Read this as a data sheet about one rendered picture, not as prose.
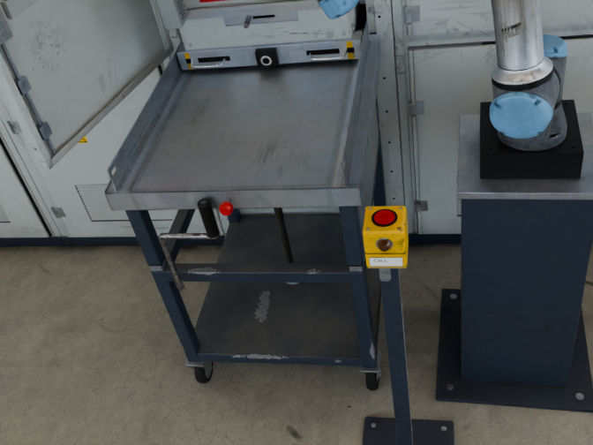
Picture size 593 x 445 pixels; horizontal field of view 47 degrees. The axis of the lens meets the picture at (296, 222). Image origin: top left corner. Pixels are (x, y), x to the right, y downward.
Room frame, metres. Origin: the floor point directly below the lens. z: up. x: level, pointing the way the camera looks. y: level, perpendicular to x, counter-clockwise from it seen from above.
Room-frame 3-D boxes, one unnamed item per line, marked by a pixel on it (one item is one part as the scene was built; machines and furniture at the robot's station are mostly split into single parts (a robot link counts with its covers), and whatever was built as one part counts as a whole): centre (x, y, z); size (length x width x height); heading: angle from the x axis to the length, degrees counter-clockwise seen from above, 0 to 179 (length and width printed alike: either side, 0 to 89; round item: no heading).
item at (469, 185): (1.28, -0.58, 0.74); 0.32 x 0.32 x 0.02; 71
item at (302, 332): (1.60, 0.05, 0.46); 0.64 x 0.58 x 0.66; 163
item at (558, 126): (1.26, -0.57, 0.87); 0.15 x 0.15 x 0.10
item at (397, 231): (0.98, -0.17, 0.85); 0.08 x 0.08 x 0.10; 73
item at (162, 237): (1.29, 0.27, 0.66); 0.17 x 0.03 x 0.30; 72
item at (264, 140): (1.60, 0.05, 0.80); 0.68 x 0.62 x 0.06; 163
